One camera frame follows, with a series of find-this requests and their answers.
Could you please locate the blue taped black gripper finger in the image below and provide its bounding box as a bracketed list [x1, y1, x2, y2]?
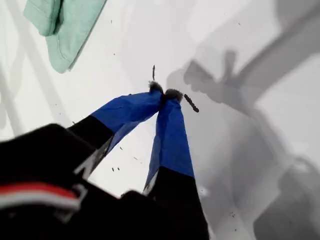
[141, 88, 211, 240]
[66, 79, 165, 156]

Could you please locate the pale green T-shirt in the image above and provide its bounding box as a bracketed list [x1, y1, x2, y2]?
[22, 0, 108, 74]

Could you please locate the thick black scrap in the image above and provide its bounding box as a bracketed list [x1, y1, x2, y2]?
[183, 93, 200, 114]

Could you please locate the red wire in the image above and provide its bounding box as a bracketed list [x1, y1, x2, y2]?
[0, 183, 76, 199]

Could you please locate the white wire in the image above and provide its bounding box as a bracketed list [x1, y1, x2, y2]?
[0, 191, 82, 210]

